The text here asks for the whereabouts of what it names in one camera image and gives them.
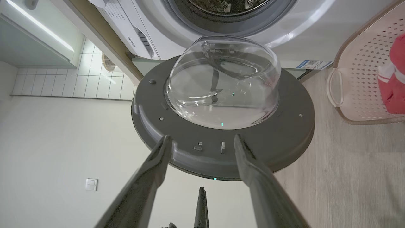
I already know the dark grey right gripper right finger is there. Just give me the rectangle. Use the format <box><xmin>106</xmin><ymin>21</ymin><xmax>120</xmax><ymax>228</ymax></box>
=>
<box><xmin>234</xmin><ymin>133</ymin><xmax>310</xmax><ymax>228</ymax></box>

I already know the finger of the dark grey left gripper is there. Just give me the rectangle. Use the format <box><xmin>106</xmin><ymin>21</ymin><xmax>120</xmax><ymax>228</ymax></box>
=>
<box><xmin>194</xmin><ymin>187</ymin><xmax>209</xmax><ymax>228</ymax></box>

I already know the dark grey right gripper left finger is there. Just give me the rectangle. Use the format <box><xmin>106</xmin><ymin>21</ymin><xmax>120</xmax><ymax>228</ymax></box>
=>
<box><xmin>94</xmin><ymin>135</ymin><xmax>173</xmax><ymax>228</ymax></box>

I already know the grey glass washing machine door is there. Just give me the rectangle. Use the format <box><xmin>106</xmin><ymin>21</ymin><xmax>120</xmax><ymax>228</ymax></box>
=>
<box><xmin>131</xmin><ymin>35</ymin><xmax>315</xmax><ymax>181</ymax></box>

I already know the red white-striped garment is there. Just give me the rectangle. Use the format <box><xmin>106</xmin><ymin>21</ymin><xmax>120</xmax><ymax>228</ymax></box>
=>
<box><xmin>377</xmin><ymin>33</ymin><xmax>405</xmax><ymax>115</ymax></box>

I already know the round woven basket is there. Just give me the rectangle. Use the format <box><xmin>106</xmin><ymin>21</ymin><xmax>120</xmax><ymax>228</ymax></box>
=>
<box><xmin>101</xmin><ymin>53</ymin><xmax>124</xmax><ymax>74</ymax></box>

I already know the cream perforated laundry basket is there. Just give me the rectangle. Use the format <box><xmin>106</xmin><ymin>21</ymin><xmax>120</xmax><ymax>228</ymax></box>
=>
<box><xmin>326</xmin><ymin>0</ymin><xmax>405</xmax><ymax>125</ymax></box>

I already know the white front-load washing machine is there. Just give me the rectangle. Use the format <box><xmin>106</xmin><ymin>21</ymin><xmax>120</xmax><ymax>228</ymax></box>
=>
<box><xmin>89</xmin><ymin>0</ymin><xmax>396</xmax><ymax>68</ymax></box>

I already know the blue energy label sticker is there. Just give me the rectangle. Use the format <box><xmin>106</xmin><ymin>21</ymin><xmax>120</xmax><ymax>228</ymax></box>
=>
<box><xmin>296</xmin><ymin>60</ymin><xmax>333</xmax><ymax>71</ymax></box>

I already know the wooden edged worktop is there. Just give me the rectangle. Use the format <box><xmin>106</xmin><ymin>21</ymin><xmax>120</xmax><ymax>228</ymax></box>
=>
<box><xmin>49</xmin><ymin>0</ymin><xmax>144</xmax><ymax>86</ymax></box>

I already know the led strip light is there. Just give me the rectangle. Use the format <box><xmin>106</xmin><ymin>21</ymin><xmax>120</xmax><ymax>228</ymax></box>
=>
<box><xmin>5</xmin><ymin>0</ymin><xmax>75</xmax><ymax>53</ymax></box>

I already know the pale wall cabinet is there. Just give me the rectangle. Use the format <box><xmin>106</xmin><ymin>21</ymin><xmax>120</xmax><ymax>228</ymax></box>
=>
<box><xmin>0</xmin><ymin>0</ymin><xmax>84</xmax><ymax>69</ymax></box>

